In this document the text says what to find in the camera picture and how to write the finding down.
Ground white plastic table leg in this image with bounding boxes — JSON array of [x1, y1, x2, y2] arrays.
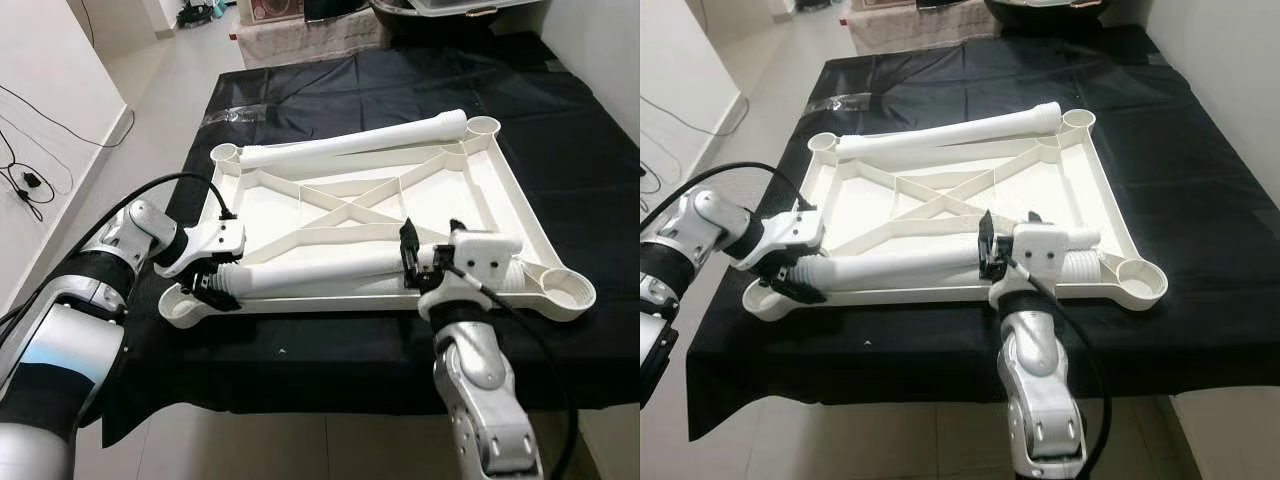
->
[[238, 232, 523, 281], [828, 226, 1103, 273], [835, 100, 1063, 161], [205, 255, 549, 301], [240, 108, 471, 171], [790, 250, 1111, 294]]

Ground white plastic table top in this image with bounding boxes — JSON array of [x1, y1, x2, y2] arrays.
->
[[742, 106, 1169, 323], [158, 115, 598, 329]]

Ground black table cloth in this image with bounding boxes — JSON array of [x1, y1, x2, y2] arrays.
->
[[686, 22, 1243, 443], [98, 30, 641, 448]]

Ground beige speckled low platform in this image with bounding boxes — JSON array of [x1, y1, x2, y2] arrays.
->
[[845, 0, 991, 56], [232, 0, 393, 69]]

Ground clear plastic storage box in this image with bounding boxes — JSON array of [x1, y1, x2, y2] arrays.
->
[[408, 0, 526, 19]]

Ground dark glossy bag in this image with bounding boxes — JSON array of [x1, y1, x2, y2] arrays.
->
[[303, 0, 373, 23]]

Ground black floor power strip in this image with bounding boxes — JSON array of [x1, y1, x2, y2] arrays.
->
[[176, 0, 227, 29]]

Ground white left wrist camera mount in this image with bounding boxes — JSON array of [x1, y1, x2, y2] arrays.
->
[[155, 216, 247, 279], [735, 208, 827, 271]]

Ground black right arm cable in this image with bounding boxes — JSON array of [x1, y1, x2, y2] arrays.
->
[[445, 262, 581, 480], [1008, 258, 1113, 480]]

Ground black long wall cable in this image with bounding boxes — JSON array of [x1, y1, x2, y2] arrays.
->
[[655, 93, 751, 141], [0, 83, 136, 151]]

